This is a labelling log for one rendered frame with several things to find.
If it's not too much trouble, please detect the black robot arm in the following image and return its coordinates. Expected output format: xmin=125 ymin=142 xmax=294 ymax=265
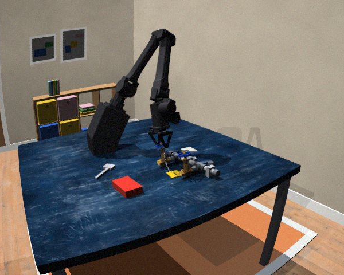
xmin=105 ymin=29 xmax=181 ymax=126

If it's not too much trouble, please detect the red rectangular block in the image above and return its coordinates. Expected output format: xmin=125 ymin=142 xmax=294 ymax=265
xmin=112 ymin=176 xmax=143 ymax=198

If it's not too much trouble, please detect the yellow tag with metal chain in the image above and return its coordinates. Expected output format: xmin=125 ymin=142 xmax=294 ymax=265
xmin=166 ymin=169 xmax=180 ymax=178

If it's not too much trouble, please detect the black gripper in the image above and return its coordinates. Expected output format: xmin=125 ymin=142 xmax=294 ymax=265
xmin=148 ymin=114 xmax=173 ymax=148

